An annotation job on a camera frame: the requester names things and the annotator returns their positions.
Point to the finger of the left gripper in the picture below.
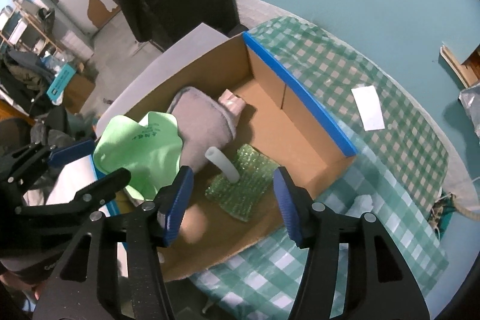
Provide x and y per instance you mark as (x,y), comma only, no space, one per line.
(85,201)
(35,159)

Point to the blue cardboard box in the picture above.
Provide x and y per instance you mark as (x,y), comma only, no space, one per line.
(281,120)

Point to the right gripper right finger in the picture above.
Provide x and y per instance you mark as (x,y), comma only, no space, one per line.
(295,205)

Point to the silver foil curtain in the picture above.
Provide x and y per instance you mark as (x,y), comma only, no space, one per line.
(470,100)

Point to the grey fleece towel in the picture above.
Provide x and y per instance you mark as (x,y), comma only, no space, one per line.
(202,123)

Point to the white paper card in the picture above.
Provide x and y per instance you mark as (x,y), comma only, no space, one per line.
(369,107)

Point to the pink patterned cloth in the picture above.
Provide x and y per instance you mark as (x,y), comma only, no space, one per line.
(231,102)

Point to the teal small box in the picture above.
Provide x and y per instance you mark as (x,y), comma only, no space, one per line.
(60,82)

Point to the white cloth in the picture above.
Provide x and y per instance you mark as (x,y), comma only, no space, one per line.
(362,204)

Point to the teal basket with cables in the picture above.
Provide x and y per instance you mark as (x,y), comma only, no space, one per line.
(441,214)

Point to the person's left hand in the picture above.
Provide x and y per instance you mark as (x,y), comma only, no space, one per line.
(33,290)

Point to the green glitter sponge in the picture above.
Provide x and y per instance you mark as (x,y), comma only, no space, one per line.
(239,200)

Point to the green checkered tablecloth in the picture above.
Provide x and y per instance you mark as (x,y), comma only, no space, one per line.
(402,167)

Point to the wooden plank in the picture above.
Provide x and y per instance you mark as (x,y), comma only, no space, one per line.
(465,74)

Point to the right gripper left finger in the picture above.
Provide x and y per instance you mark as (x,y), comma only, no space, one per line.
(173,201)

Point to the light green cloth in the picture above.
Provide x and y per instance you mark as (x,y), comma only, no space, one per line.
(150,149)

